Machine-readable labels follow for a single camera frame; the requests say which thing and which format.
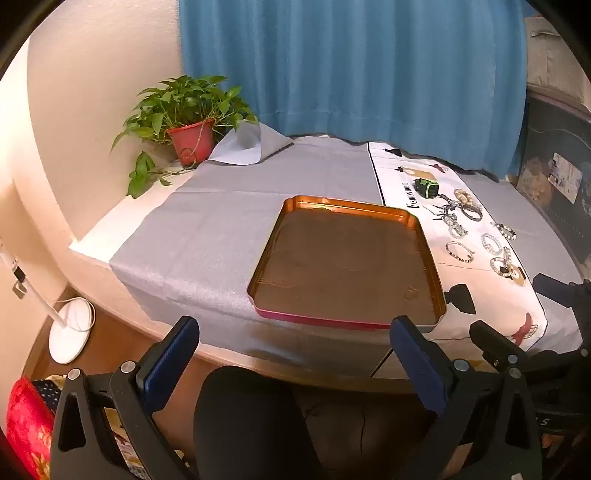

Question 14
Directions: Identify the dark printed board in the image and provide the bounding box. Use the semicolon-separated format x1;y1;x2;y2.
516;90;591;261

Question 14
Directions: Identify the black white bar bracelet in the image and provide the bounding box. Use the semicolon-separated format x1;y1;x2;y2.
445;240;476;264

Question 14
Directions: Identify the white round lamp base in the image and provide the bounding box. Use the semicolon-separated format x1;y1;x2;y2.
0;247;96;365

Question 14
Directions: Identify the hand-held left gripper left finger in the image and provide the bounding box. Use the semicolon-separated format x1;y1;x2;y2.
50;316;200;480

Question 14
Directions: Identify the dark dotted cloth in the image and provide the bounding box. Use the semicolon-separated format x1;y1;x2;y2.
31;377;66;409

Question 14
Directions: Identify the blue curtain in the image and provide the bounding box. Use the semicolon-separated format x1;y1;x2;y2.
178;0;529;181

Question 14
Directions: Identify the white printed cloth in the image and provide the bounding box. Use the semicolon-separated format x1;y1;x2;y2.
367;140;550;380

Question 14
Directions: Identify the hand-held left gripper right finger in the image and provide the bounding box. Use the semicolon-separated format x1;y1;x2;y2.
390;316;543;480

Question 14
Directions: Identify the silver chain necklace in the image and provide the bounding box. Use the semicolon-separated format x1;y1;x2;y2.
426;195;462;223

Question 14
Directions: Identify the white dark bead bracelet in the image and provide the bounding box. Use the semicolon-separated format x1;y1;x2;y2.
490;256;516;278

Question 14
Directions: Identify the beige cushion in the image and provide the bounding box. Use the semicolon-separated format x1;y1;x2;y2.
525;17;583;95

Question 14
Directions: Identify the grey table cloth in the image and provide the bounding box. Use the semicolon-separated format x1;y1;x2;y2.
108;126;583;370

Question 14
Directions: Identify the potted green plant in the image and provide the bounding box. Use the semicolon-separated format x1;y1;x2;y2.
111;75;258;199

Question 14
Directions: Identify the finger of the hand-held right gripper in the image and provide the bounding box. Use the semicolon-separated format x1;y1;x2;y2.
533;273;591;319
468;319;532;376

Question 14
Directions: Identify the orange metal tray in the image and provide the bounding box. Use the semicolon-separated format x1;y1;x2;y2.
246;195;448;330

